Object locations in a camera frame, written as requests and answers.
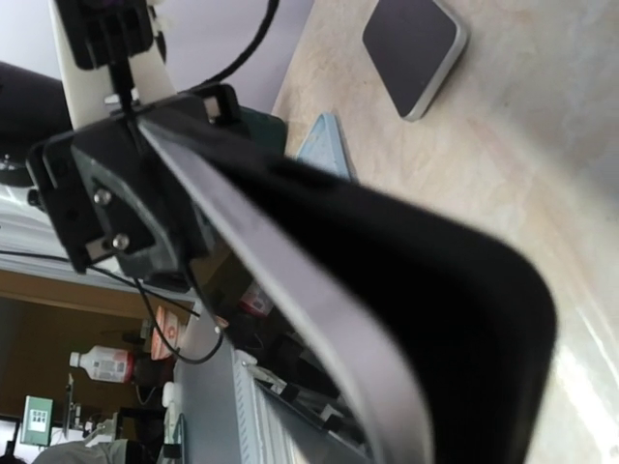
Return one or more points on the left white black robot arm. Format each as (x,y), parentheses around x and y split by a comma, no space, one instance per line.
(33,109)

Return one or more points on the plastic drink bottle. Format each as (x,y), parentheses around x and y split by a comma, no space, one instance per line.
(105,364)

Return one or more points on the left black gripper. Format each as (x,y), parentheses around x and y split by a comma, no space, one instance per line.
(108,194)

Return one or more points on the front aluminium rail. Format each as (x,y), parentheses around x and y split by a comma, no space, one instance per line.
(230,417)

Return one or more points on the black phone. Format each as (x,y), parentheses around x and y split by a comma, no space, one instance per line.
(375,378)
(414,45)

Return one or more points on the orange patterned bowl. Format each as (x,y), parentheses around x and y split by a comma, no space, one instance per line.
(168,334)

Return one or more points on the light blue phone case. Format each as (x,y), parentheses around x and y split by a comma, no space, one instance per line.
(323,148)

